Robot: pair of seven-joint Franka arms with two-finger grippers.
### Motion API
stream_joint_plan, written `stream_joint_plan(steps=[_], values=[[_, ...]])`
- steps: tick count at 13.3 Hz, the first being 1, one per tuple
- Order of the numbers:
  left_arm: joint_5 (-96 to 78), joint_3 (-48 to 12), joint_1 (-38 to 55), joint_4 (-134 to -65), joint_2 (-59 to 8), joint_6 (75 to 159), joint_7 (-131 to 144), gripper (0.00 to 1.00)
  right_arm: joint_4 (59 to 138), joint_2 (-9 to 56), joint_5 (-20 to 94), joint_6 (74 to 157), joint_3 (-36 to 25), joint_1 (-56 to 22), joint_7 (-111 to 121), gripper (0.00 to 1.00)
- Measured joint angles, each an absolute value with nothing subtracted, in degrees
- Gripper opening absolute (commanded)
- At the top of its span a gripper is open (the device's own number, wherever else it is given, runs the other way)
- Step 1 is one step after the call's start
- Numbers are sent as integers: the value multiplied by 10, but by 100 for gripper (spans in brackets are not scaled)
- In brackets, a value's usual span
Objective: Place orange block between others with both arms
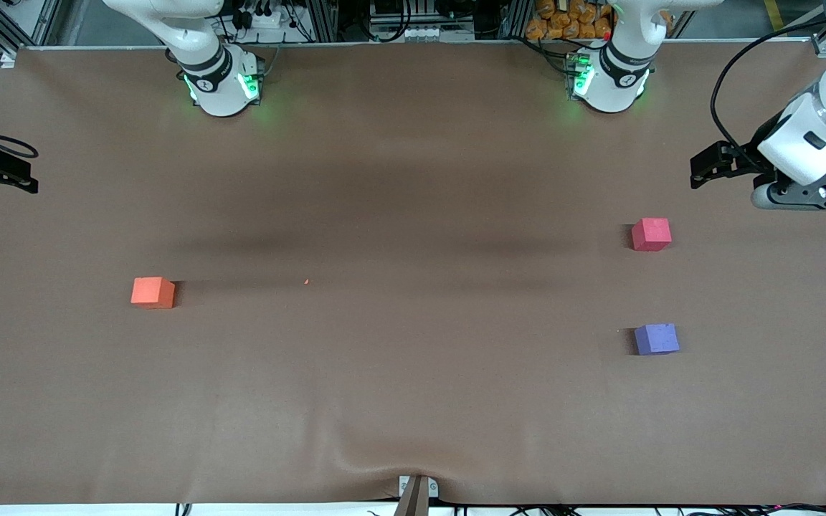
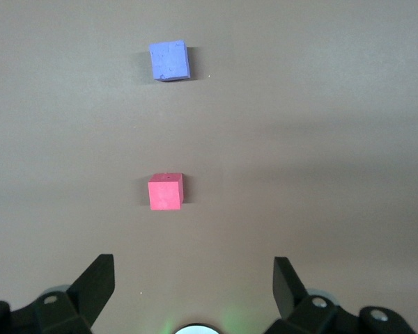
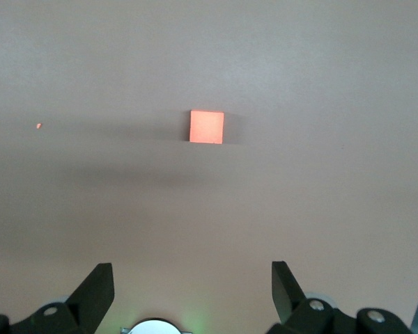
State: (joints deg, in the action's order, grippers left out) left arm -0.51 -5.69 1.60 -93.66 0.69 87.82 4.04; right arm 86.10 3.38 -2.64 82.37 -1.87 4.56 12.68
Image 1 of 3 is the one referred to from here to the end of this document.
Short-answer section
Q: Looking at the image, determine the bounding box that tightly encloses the orange foam block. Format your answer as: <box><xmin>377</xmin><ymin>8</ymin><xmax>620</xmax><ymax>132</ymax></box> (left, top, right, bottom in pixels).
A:
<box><xmin>131</xmin><ymin>277</ymin><xmax>176</xmax><ymax>310</ymax></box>

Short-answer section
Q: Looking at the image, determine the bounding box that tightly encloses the red foam block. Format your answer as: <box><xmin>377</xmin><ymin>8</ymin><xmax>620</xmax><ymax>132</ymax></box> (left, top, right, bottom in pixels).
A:
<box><xmin>631</xmin><ymin>218</ymin><xmax>673</xmax><ymax>252</ymax></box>

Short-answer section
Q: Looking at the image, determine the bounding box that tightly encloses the purple foam block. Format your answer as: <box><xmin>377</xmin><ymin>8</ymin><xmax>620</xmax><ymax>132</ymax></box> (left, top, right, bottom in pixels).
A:
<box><xmin>634</xmin><ymin>323</ymin><xmax>680</xmax><ymax>356</ymax></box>

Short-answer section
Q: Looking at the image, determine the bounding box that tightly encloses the pile of orange packets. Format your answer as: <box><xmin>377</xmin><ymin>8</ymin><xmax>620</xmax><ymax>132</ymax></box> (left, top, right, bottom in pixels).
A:
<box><xmin>526</xmin><ymin>0</ymin><xmax>614</xmax><ymax>42</ymax></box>

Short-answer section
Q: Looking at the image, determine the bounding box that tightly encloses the brown table mat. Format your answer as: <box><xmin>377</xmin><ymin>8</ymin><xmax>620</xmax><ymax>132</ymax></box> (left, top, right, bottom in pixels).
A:
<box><xmin>0</xmin><ymin>39</ymin><xmax>826</xmax><ymax>506</ymax></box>

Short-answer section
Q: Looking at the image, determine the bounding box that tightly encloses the white power strip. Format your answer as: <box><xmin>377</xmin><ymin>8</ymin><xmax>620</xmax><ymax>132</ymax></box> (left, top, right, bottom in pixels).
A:
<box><xmin>235</xmin><ymin>6</ymin><xmax>286</xmax><ymax>31</ymax></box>

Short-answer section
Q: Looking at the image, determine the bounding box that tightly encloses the metal table edge clamp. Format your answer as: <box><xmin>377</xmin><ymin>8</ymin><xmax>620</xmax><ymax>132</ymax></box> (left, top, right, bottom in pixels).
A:
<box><xmin>397</xmin><ymin>474</ymin><xmax>440</xmax><ymax>516</ymax></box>

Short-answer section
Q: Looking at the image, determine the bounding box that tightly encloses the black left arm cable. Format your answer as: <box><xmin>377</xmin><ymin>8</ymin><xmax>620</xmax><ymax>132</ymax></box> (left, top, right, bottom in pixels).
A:
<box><xmin>711</xmin><ymin>18</ymin><xmax>826</xmax><ymax>155</ymax></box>

